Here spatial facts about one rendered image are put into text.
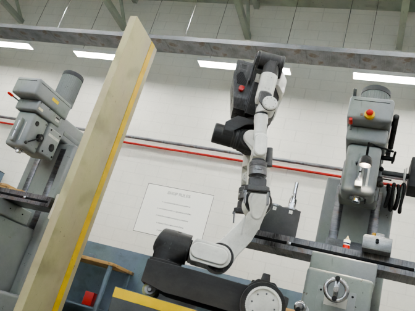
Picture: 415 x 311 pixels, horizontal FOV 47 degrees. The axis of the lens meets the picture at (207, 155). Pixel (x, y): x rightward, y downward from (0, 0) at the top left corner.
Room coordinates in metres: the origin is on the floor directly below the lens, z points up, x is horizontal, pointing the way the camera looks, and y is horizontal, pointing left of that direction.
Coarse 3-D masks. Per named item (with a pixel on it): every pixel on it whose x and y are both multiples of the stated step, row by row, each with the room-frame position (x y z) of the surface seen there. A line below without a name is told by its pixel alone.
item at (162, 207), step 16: (160, 192) 7.82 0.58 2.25; (176, 192) 7.72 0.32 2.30; (192, 192) 7.62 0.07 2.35; (144, 208) 7.89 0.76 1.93; (160, 208) 7.79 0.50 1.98; (176, 208) 7.69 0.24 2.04; (192, 208) 7.60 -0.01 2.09; (208, 208) 7.50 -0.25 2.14; (144, 224) 7.86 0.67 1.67; (160, 224) 7.76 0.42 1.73; (176, 224) 7.66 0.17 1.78; (192, 224) 7.57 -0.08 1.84
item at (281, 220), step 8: (272, 208) 2.85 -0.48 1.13; (280, 208) 2.84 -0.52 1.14; (288, 208) 2.85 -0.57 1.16; (272, 216) 2.85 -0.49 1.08; (280, 216) 2.84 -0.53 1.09; (288, 216) 2.83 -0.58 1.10; (296, 216) 2.82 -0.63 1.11; (264, 224) 2.85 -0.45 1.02; (272, 224) 2.85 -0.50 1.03; (280, 224) 2.84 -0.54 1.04; (288, 224) 2.83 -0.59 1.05; (296, 224) 2.82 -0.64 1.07; (272, 232) 2.84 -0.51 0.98; (280, 232) 2.84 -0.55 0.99; (288, 232) 2.83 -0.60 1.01
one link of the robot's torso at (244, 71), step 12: (240, 60) 2.36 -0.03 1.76; (240, 72) 2.36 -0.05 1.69; (252, 72) 2.31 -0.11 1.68; (240, 84) 2.36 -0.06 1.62; (252, 84) 2.33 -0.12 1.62; (276, 84) 2.31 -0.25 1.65; (240, 96) 2.36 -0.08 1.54; (252, 96) 2.34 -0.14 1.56; (276, 96) 2.35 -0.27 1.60; (240, 108) 2.38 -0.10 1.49; (252, 108) 2.35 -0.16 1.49; (276, 108) 2.38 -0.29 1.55
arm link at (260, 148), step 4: (256, 132) 2.19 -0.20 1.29; (260, 132) 2.18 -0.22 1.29; (256, 136) 2.15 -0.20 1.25; (260, 136) 2.15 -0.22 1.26; (264, 136) 2.15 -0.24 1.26; (256, 140) 2.15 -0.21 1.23; (260, 140) 2.15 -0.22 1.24; (264, 140) 2.15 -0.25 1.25; (256, 144) 2.15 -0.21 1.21; (260, 144) 2.15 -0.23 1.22; (264, 144) 2.15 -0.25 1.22; (256, 148) 2.15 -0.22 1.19; (260, 148) 2.15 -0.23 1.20; (264, 148) 2.15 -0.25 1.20; (256, 152) 2.15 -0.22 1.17; (260, 152) 2.15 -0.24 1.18; (264, 152) 2.15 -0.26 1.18; (260, 156) 2.16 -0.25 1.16
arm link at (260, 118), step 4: (260, 104) 2.18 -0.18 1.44; (256, 108) 2.20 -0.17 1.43; (260, 108) 2.18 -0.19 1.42; (256, 112) 2.20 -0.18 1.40; (260, 112) 2.18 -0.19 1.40; (264, 112) 2.18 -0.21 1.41; (268, 112) 2.19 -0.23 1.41; (272, 112) 2.20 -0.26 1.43; (256, 116) 2.19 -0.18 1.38; (260, 116) 2.18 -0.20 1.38; (264, 116) 2.18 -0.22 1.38; (268, 116) 2.23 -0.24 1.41; (256, 120) 2.19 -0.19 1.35; (260, 120) 2.18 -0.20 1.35; (264, 120) 2.18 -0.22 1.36; (256, 124) 2.19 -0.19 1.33; (260, 124) 2.18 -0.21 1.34; (264, 124) 2.18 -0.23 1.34; (256, 128) 2.19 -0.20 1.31; (260, 128) 2.18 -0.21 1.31; (264, 128) 2.18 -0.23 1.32; (264, 132) 2.18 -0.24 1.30
